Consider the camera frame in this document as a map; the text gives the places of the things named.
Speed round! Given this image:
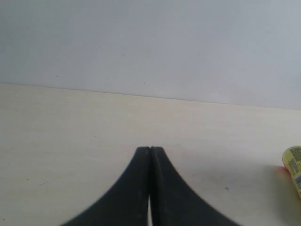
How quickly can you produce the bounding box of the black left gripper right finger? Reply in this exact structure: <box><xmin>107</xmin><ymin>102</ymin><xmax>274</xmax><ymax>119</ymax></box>
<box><xmin>150</xmin><ymin>147</ymin><xmax>237</xmax><ymax>226</ymax></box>

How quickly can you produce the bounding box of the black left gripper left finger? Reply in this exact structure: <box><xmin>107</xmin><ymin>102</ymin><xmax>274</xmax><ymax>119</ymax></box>
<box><xmin>64</xmin><ymin>147</ymin><xmax>151</xmax><ymax>226</ymax></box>

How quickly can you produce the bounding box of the yellow bottle red cap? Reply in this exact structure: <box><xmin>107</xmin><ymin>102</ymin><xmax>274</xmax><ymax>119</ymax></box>
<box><xmin>282</xmin><ymin>146</ymin><xmax>301</xmax><ymax>198</ymax></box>

